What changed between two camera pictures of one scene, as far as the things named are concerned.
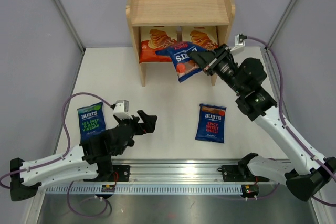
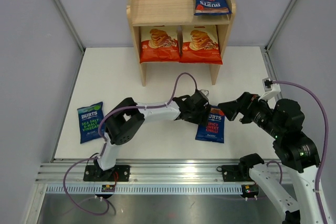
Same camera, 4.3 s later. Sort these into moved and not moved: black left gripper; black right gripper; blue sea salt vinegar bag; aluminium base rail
Moved: black right gripper; black left gripper
Not moved: blue sea salt vinegar bag; aluminium base rail
